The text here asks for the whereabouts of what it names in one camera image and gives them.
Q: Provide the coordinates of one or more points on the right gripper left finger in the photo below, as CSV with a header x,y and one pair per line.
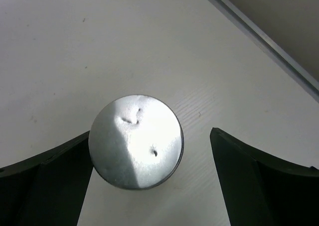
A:
x,y
47,189

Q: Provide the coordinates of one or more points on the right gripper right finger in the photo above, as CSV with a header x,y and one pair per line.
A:
x,y
260,189

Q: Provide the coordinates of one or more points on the silver lid salt canister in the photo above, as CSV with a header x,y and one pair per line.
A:
x,y
136,142

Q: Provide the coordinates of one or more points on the aluminium table edge rail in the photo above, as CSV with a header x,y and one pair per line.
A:
x,y
269,46

